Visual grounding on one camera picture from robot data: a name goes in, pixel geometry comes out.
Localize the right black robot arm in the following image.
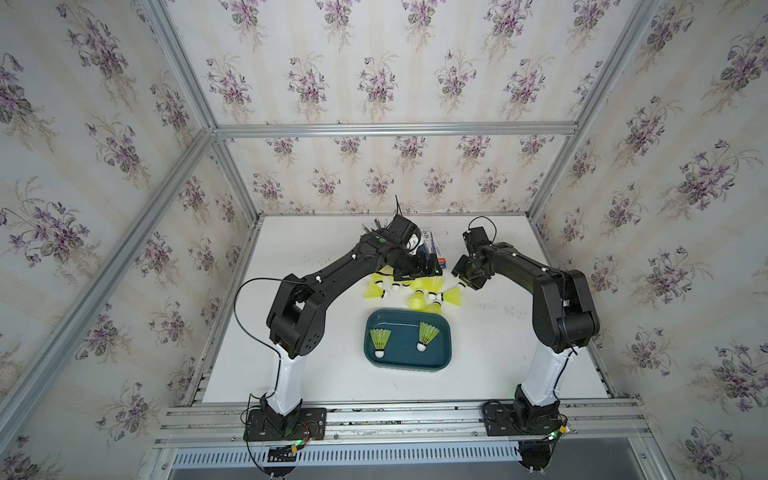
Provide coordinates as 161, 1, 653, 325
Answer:
452, 227, 600, 433

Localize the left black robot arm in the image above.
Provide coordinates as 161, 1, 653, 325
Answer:
260, 214, 442, 426

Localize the dark teal storage tray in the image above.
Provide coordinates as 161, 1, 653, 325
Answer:
363, 309, 453, 372

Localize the yellow shuttlecock centre pile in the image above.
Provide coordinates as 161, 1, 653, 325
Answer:
407, 291, 436, 312

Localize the yellow shuttlecock pile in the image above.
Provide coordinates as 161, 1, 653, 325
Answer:
407, 291, 436, 312
424, 302, 442, 315
371, 266, 403, 293
364, 281, 388, 299

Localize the yellow shuttlecock lower right pile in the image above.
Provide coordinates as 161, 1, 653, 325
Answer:
424, 302, 442, 315

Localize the yellow shuttlecock lower left pile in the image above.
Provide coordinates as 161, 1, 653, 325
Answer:
364, 281, 388, 299

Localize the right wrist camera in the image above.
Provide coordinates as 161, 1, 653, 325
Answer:
463, 227, 492, 258

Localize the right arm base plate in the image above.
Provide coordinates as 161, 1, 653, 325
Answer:
481, 400, 567, 438

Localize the aluminium front rail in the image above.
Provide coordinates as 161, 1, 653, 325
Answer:
152, 399, 652, 448

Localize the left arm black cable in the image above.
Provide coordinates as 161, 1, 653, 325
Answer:
232, 275, 301, 361

